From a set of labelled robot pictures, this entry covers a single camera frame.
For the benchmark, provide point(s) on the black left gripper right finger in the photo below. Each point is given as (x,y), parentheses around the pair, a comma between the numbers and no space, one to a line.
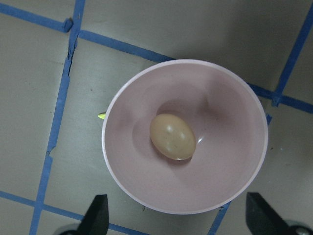
(262,219)

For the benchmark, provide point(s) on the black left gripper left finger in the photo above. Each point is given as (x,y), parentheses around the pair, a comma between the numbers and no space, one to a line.
(96,219)

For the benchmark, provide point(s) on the brown egg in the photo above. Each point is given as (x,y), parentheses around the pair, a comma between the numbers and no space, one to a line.
(172,137)

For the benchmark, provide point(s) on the yellow-green scrap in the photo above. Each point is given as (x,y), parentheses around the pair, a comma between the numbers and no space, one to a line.
(102,116)

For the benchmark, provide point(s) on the pink bowl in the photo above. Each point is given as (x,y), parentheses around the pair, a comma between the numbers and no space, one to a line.
(226,117)

